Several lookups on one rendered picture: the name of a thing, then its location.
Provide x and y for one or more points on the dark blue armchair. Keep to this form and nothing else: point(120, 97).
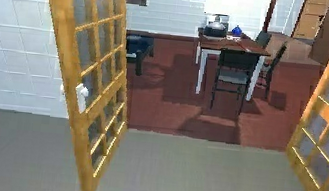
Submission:
point(139, 47)

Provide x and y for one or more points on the black chair with grey seat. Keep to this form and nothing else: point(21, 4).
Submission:
point(234, 68)
point(273, 62)

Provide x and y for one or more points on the black pot with silver lid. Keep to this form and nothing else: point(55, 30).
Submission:
point(215, 29)

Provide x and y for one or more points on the brown table with white legs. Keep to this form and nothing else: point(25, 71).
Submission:
point(236, 45)

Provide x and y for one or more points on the white kettle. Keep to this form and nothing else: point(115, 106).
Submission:
point(223, 20)

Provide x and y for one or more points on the blue round teapot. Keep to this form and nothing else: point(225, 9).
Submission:
point(236, 30)

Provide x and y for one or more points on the light wooden chest of drawers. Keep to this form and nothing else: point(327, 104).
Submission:
point(310, 17)

